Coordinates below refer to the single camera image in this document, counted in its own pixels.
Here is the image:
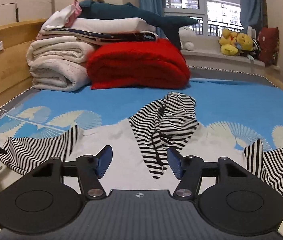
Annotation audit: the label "black white striped garment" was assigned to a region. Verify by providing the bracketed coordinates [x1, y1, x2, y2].
[0, 92, 283, 197]

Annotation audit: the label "wooden bed headboard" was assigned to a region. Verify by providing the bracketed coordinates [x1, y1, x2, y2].
[0, 19, 45, 107]

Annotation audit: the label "blue white fan-pattern bedsheet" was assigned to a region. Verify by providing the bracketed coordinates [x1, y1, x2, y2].
[0, 77, 283, 238]

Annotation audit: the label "cream folded quilt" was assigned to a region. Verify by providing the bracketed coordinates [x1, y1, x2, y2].
[26, 36, 95, 92]

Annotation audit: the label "red folded blanket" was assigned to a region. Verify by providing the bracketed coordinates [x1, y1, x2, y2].
[86, 38, 190, 89]

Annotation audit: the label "navy patterned folded blanket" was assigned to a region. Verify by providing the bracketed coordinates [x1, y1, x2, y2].
[37, 28, 158, 46]

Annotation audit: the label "white plush toy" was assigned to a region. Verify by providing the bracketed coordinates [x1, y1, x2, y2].
[178, 27, 196, 51]

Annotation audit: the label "yellow plush toys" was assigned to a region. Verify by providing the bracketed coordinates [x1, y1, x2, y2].
[219, 28, 254, 56]

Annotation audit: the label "pink white folded cloth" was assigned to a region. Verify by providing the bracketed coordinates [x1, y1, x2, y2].
[41, 0, 82, 30]

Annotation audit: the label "white folded pillow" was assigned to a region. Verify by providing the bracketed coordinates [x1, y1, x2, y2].
[71, 17, 156, 34]

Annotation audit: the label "dark teal shark plush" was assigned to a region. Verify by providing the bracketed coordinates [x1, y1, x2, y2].
[79, 0, 198, 49]

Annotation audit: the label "window with railing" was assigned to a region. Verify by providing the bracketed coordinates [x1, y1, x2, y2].
[163, 0, 244, 37]

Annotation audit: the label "right blue curtain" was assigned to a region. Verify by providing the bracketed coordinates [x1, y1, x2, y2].
[240, 0, 263, 32]

